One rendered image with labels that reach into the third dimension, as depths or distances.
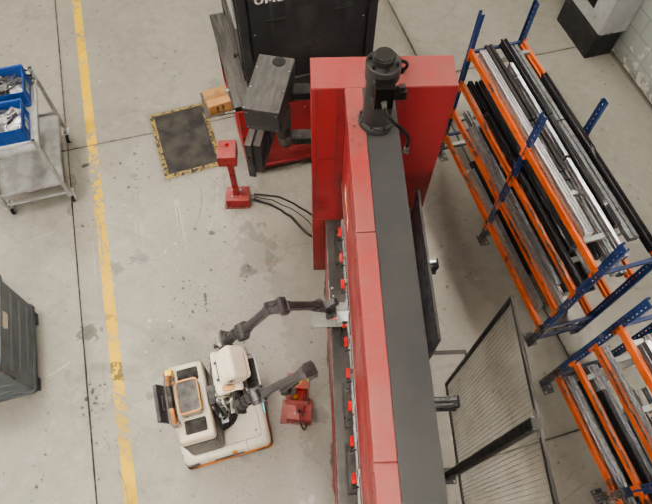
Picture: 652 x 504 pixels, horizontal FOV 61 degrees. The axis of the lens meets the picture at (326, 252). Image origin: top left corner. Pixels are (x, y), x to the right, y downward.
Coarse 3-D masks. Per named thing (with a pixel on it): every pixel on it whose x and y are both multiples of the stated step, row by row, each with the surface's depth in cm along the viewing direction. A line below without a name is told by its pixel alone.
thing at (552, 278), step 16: (464, 112) 515; (480, 128) 505; (480, 144) 492; (496, 160) 490; (496, 176) 475; (512, 192) 472; (512, 208) 460; (528, 224) 457; (528, 240) 447; (544, 256) 444; (544, 272) 435; (592, 288) 431; (560, 304) 423
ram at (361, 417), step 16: (352, 224) 311; (352, 240) 314; (352, 256) 318; (352, 272) 321; (352, 288) 324; (352, 304) 328; (352, 320) 332; (352, 336) 335; (368, 448) 256; (368, 464) 258; (368, 480) 261; (368, 496) 263
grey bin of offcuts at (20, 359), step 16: (0, 288) 429; (0, 304) 423; (16, 304) 454; (0, 320) 416; (16, 320) 447; (32, 320) 476; (0, 336) 410; (16, 336) 440; (32, 336) 469; (0, 352) 405; (16, 352) 433; (32, 352) 462; (0, 368) 399; (16, 368) 426; (32, 368) 455; (0, 384) 421; (16, 384) 429; (32, 384) 448; (0, 400) 444
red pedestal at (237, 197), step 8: (224, 144) 484; (232, 144) 486; (224, 152) 482; (232, 152) 482; (224, 160) 482; (232, 160) 482; (232, 168) 505; (232, 176) 515; (232, 184) 526; (232, 192) 544; (240, 192) 544; (248, 192) 544; (232, 200) 540; (240, 200) 540; (248, 200) 540; (232, 208) 549; (240, 208) 549
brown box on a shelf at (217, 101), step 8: (216, 88) 477; (224, 88) 477; (208, 96) 472; (216, 96) 472; (224, 96) 472; (208, 104) 468; (216, 104) 469; (224, 104) 471; (232, 104) 483; (208, 112) 478; (216, 112) 475; (224, 112) 478; (232, 112) 479
